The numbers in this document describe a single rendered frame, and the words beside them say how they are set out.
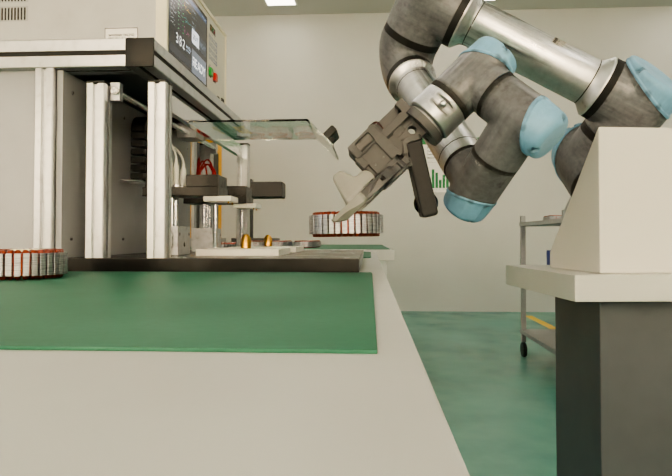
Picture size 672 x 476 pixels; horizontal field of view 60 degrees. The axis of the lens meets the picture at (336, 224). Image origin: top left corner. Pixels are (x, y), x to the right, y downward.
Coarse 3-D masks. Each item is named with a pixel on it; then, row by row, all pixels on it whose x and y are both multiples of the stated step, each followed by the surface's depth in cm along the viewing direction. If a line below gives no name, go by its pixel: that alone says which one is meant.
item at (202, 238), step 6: (192, 228) 133; (198, 228) 133; (204, 228) 133; (210, 228) 133; (192, 234) 133; (198, 234) 133; (204, 234) 133; (210, 234) 133; (192, 240) 133; (198, 240) 133; (204, 240) 133; (210, 240) 132; (192, 246) 133; (198, 246) 133; (204, 246) 133; (210, 246) 132
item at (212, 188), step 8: (192, 176) 109; (200, 176) 109; (208, 176) 109; (216, 176) 109; (192, 184) 109; (200, 184) 109; (208, 184) 109; (216, 184) 109; (224, 184) 113; (144, 192) 109; (176, 192) 109; (184, 192) 109; (192, 192) 109; (200, 192) 109; (208, 192) 108; (216, 192) 108; (224, 192) 113; (176, 200) 114; (208, 200) 109; (216, 200) 109; (224, 200) 109; (232, 200) 110; (176, 208) 114; (176, 216) 114; (176, 224) 114
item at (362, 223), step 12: (312, 216) 85; (324, 216) 83; (360, 216) 83; (372, 216) 84; (312, 228) 85; (324, 228) 83; (336, 228) 82; (348, 228) 83; (360, 228) 83; (372, 228) 84
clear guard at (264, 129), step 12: (216, 120) 130; (228, 120) 130; (240, 120) 130; (252, 120) 129; (264, 120) 129; (276, 120) 129; (288, 120) 129; (300, 120) 129; (228, 132) 143; (240, 132) 143; (252, 132) 143; (264, 132) 143; (276, 132) 143; (288, 132) 143; (300, 132) 143; (312, 132) 143; (324, 144) 144; (336, 156) 146
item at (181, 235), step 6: (174, 228) 108; (180, 228) 110; (186, 228) 113; (174, 234) 108; (180, 234) 110; (186, 234) 113; (174, 240) 108; (180, 240) 110; (186, 240) 113; (174, 246) 108; (180, 246) 110; (186, 246) 113; (174, 252) 108; (180, 252) 110; (186, 252) 113
